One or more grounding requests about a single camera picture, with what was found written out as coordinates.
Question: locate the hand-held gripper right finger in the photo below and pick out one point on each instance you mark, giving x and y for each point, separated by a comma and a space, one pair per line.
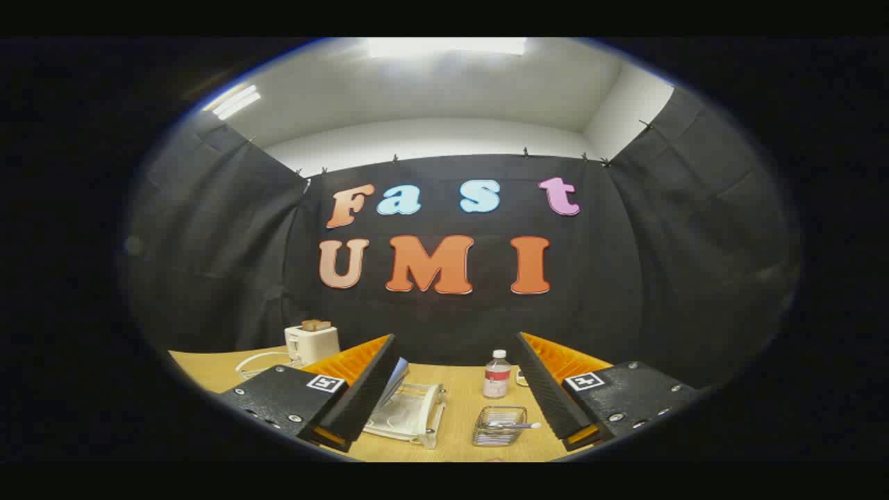
549, 399

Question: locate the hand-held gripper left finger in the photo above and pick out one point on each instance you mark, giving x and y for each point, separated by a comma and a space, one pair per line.
361, 403

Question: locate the blue plate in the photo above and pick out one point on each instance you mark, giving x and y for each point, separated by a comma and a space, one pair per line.
397, 378

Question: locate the white divided snack tray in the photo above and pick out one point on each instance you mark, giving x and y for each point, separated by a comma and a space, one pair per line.
521, 378

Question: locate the clear bottle red label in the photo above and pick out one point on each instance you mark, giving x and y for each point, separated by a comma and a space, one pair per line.
496, 378

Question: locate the white toaster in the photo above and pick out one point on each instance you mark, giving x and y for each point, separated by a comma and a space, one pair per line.
312, 345

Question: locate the brown toast slice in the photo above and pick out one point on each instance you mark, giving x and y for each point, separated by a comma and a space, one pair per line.
316, 325

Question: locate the black backdrop cloth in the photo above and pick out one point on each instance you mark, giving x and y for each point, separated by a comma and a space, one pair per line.
444, 319

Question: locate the striped ceiling light panel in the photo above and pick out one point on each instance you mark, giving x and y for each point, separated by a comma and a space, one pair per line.
233, 103

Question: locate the wide ceiling light panel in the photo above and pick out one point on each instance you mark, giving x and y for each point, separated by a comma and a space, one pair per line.
444, 46

